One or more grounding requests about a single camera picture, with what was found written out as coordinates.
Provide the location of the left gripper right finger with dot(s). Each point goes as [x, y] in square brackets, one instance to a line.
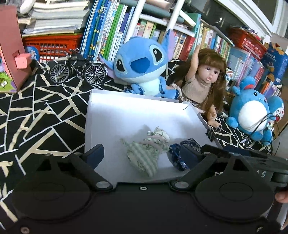
[191, 157]

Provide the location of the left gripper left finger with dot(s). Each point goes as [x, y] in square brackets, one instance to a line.
[94, 156]

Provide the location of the navy floral fabric bow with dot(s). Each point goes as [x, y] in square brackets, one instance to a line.
[176, 158]

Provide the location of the green plaid fabric bow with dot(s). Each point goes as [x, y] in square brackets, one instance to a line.
[144, 154]

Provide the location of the person right hand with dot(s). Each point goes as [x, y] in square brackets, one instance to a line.
[282, 197]

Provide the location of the white cardboard box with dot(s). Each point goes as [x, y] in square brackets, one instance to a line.
[115, 116]

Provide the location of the black white patterned cloth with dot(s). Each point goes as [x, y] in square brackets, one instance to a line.
[47, 117]

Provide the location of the brown haired doll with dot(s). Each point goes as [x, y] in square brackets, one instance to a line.
[202, 81]

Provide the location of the blue round plush toy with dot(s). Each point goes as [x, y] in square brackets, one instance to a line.
[249, 112]

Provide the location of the miniature metal bicycle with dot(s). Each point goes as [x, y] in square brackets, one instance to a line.
[73, 63]

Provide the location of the Doraemon plush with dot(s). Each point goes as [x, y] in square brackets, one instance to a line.
[276, 107]

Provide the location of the blue Stitch plush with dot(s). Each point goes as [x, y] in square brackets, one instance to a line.
[140, 62]

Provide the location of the red plastic basket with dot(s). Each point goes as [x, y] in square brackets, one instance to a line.
[49, 47]

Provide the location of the blue cardboard box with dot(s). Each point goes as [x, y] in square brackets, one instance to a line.
[275, 60]

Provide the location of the red basket upper right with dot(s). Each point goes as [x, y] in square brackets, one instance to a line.
[247, 41]

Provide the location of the stack of grey books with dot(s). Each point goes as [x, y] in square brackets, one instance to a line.
[53, 17]

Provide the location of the pink A-frame miniature house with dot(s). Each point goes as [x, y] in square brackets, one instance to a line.
[15, 62]

